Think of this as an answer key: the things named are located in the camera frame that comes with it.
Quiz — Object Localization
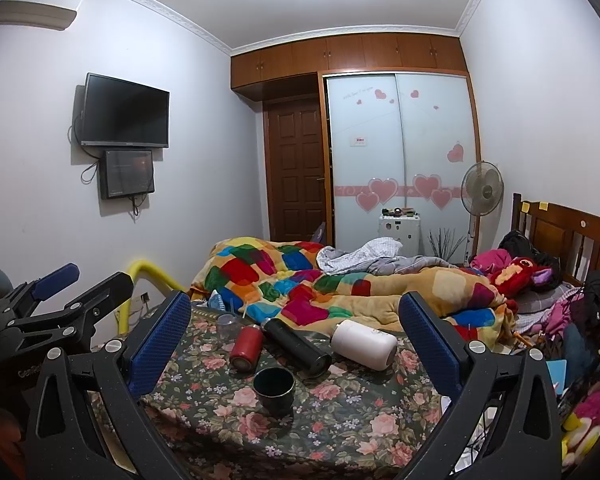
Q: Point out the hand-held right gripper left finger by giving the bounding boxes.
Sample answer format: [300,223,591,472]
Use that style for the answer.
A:
[22,290,193,480]

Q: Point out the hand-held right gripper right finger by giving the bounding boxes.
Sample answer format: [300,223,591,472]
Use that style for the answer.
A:
[399,291,566,480]

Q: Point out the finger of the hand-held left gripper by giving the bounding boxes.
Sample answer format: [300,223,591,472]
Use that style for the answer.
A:
[0,262,81,321]
[62,271,135,333]

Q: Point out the white cup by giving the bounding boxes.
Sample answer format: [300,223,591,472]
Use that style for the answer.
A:
[330,319,398,366]

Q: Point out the black thermos bottle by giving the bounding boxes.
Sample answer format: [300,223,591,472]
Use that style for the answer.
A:
[261,317,333,376]

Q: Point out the clear plastic cup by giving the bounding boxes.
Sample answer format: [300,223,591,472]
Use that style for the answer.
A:
[216,313,241,343]

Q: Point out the dark green cup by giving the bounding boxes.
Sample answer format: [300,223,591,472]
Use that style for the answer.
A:
[252,366,297,416]

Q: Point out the blue white item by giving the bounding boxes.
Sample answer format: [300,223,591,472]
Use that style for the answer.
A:
[205,290,232,312]

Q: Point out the dried twigs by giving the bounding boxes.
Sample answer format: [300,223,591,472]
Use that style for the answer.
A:
[426,227,469,267]

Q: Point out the red plush toy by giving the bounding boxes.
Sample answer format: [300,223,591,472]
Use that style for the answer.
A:
[486,256,537,292]

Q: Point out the floral bed sheet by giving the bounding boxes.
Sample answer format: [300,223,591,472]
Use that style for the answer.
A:
[87,304,481,480]

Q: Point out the grey white cloth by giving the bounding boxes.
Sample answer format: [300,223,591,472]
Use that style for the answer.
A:
[316,238,461,276]

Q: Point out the small white cabinet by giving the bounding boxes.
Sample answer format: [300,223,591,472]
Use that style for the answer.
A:
[377,211,424,257]

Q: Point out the blue notebook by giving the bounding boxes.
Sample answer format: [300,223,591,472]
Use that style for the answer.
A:
[546,359,569,397]

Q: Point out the colourful patchwork blanket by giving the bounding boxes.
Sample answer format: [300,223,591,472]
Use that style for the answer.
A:
[190,237,520,351]

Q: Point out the black bag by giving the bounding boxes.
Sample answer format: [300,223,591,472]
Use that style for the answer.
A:
[498,230,562,281]

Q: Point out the pile of clothes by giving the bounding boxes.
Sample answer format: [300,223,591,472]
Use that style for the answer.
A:
[517,250,600,411]

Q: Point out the wooden headboard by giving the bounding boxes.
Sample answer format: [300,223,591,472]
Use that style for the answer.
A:
[511,192,600,288]

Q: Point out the yellow plush toy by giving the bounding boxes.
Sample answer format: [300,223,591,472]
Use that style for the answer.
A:
[560,400,600,472]

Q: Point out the standing fan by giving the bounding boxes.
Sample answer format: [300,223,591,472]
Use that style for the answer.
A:
[459,160,504,267]

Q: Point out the white heart-print sliding wardrobe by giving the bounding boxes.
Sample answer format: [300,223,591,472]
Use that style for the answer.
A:
[322,71,482,263]

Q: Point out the brown wooden door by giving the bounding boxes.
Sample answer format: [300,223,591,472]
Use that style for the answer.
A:
[263,96,331,244]

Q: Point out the white air conditioner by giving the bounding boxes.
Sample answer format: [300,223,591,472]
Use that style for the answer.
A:
[0,0,78,32]

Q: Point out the wooden overhead cabinets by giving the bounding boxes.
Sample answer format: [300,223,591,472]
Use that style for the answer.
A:
[230,32,469,104]

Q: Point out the yellow bed rail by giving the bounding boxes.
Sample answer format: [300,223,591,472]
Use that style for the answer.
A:
[116,258,175,334]

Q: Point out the black cable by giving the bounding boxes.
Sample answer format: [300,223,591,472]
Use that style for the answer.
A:
[67,119,102,186]

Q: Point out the small black wall monitor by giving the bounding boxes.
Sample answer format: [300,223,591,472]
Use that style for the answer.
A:
[99,149,157,201]

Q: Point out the black wall television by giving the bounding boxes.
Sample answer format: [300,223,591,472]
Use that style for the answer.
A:
[75,72,171,149]

